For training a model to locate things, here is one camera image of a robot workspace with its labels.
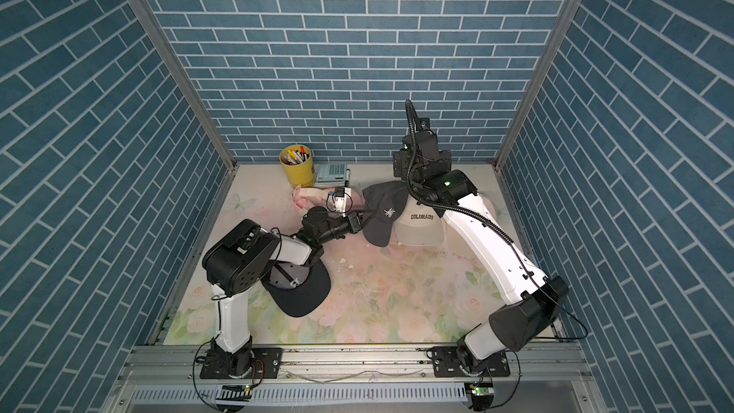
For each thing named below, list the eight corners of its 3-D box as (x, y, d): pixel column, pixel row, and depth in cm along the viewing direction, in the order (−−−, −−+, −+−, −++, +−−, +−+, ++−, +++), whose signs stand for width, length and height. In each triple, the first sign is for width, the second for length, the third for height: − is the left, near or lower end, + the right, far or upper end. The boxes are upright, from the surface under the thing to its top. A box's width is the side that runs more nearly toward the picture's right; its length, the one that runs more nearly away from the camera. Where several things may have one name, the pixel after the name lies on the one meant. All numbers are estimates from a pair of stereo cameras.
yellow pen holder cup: (284, 194, 112) (274, 169, 101) (291, 169, 121) (283, 144, 110) (313, 194, 112) (306, 170, 101) (318, 170, 121) (312, 144, 110)
